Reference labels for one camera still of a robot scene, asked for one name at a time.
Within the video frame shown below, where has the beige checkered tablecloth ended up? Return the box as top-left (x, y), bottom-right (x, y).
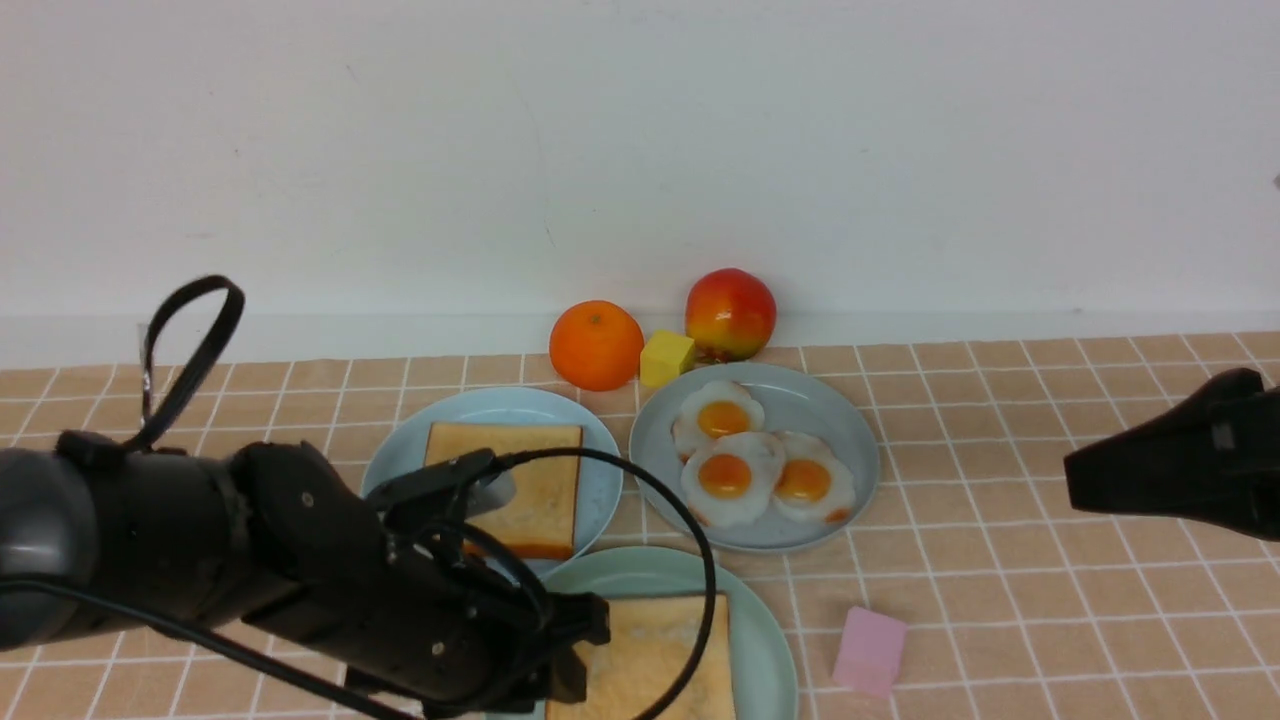
top-left (1, 331), bottom-right (1279, 719)

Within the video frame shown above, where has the light blue plate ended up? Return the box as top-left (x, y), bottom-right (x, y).
top-left (361, 386), bottom-right (625, 561)

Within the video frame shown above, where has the grey plate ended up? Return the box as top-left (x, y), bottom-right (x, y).
top-left (630, 363), bottom-right (881, 553)

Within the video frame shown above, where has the fried egg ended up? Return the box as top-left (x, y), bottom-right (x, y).
top-left (671, 380), bottom-right (765, 462)
top-left (772, 430), bottom-right (858, 525)
top-left (680, 432), bottom-right (786, 529)

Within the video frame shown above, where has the toast slice on green plate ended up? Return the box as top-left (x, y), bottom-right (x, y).
top-left (545, 594), bottom-right (737, 719)

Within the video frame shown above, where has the orange fruit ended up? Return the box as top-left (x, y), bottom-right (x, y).
top-left (548, 300), bottom-right (645, 392)

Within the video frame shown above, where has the yellow cube block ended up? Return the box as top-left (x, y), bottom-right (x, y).
top-left (639, 331), bottom-right (698, 389)

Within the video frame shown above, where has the fried egg back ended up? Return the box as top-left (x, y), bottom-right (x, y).
top-left (671, 380), bottom-right (765, 462)

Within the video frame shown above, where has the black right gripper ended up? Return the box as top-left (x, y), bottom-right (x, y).
top-left (1064, 368), bottom-right (1279, 542)

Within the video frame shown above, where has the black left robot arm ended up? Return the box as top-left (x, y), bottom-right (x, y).
top-left (1, 430), bottom-right (611, 719)

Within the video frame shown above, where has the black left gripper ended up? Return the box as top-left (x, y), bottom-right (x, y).
top-left (239, 443), bottom-right (611, 716)

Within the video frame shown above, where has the mint green plate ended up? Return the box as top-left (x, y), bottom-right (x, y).
top-left (525, 546), bottom-right (799, 719)

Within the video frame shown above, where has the pink cube block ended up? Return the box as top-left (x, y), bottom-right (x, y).
top-left (832, 607), bottom-right (908, 700)

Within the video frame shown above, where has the toast slice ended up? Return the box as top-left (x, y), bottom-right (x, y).
top-left (545, 594), bottom-right (737, 719)
top-left (424, 423), bottom-right (582, 561)

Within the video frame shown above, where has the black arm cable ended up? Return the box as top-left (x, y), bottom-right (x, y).
top-left (0, 275), bottom-right (719, 720)

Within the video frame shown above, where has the red yellow apple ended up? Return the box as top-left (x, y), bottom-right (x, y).
top-left (685, 268), bottom-right (778, 364)

